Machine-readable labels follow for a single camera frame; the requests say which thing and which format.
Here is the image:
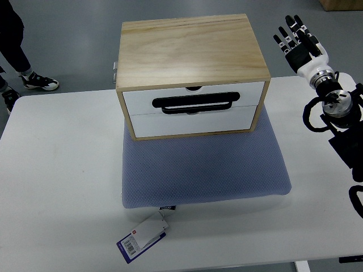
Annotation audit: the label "white table leg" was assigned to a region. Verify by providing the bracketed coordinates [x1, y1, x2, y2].
[294, 261, 311, 272]

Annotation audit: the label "black table bracket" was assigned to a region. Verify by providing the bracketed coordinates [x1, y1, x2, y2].
[339, 255, 363, 264]

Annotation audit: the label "metal cabinet hinges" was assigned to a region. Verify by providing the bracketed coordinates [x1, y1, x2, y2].
[113, 61, 118, 83]

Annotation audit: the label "blue-grey mesh cushion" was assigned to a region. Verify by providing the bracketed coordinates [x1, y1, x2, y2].
[122, 109, 292, 209]

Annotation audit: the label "white drawer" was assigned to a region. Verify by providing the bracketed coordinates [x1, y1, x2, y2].
[123, 82, 265, 115]

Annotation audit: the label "person's dark trouser leg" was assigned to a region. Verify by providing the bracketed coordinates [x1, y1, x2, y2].
[1, 1, 31, 73]

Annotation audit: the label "cardboard box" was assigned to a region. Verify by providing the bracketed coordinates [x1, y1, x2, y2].
[319, 0, 362, 11]

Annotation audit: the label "black and white sneaker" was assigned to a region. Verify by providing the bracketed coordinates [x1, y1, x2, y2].
[19, 72, 60, 91]

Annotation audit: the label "wooden drawer cabinet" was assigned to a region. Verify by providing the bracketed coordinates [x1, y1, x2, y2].
[116, 14, 271, 141]

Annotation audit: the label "white and blue product tag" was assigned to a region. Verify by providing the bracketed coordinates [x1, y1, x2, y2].
[116, 211, 169, 264]

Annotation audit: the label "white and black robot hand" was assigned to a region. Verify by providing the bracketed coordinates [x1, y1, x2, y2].
[273, 15, 335, 88]

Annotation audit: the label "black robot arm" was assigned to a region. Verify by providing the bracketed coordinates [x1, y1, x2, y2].
[302, 71, 362, 216]

